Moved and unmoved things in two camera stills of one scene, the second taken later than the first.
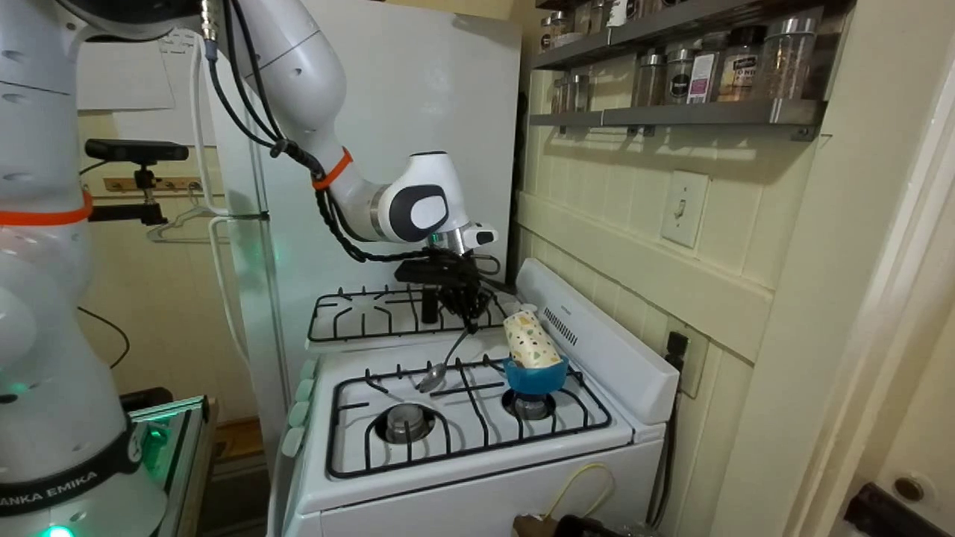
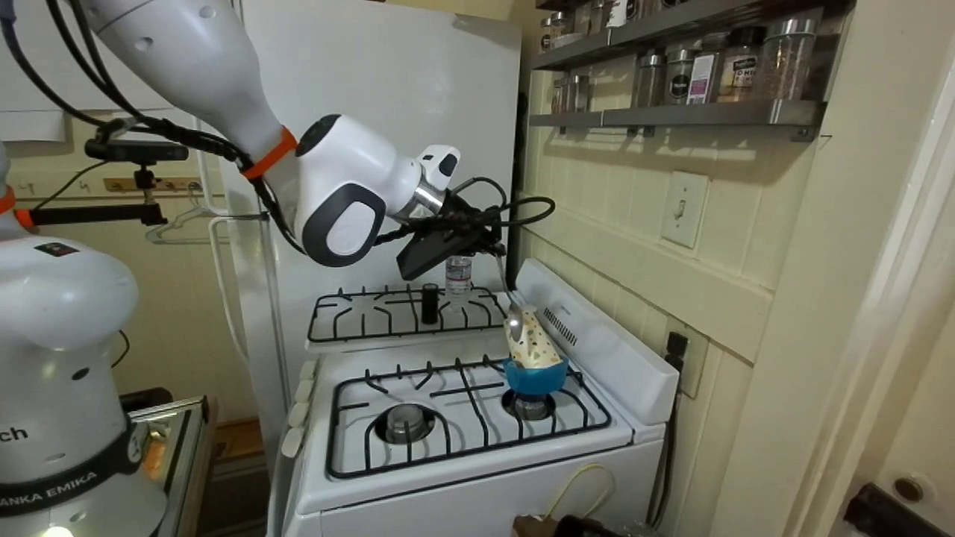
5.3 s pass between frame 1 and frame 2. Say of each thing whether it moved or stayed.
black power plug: stayed
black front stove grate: stayed
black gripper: moved
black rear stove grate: stayed
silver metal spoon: moved
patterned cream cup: stayed
